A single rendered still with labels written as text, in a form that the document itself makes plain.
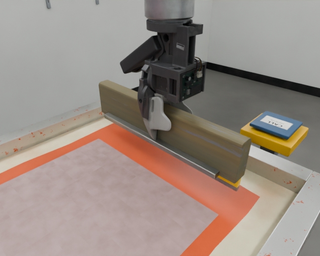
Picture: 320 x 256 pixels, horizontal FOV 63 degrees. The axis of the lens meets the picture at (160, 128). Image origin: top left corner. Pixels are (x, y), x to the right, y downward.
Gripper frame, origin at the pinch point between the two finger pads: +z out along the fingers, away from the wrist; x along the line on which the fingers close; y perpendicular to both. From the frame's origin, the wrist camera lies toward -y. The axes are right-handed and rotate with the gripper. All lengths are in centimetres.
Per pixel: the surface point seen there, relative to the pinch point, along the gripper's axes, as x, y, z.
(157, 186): -5.8, 4.8, 8.4
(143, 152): -0.1, -5.1, 8.4
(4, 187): -25.7, -15.8, 8.3
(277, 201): 5.9, 22.7, 8.5
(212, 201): -1.9, 14.4, 8.5
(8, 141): -20.5, -25.6, 4.8
